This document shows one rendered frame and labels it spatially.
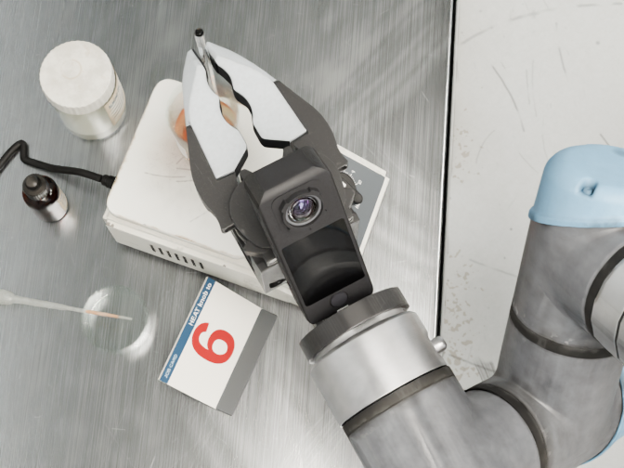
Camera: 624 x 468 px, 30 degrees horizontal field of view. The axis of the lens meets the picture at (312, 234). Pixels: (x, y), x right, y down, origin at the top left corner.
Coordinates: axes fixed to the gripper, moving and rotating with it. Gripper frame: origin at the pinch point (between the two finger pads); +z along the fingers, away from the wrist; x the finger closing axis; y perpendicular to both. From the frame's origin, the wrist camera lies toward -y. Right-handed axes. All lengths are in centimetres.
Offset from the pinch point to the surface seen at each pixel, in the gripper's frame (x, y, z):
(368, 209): 8.2, 22.6, -8.1
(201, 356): -9.3, 23.4, -12.1
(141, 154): -6.0, 17.0, 2.9
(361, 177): 9.0, 21.8, -5.7
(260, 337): -4.4, 25.5, -12.6
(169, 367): -11.9, 22.0, -11.9
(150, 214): -7.6, 17.0, -1.8
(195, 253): -5.9, 19.3, -5.5
